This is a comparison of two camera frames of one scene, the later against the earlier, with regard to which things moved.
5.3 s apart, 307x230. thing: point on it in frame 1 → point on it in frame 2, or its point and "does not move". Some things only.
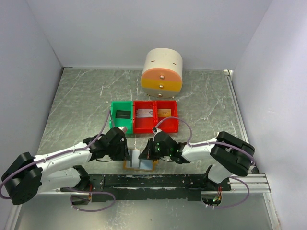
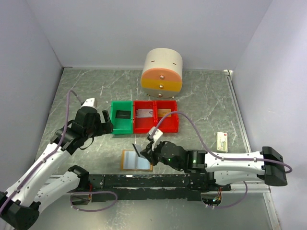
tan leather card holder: x=146 y=165 does not move
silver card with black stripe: x=145 y=113 does not move
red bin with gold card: x=164 y=109 does not move
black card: x=123 y=114 does not move
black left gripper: x=123 y=155 → x=105 y=127
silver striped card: x=134 y=161 → x=138 y=148
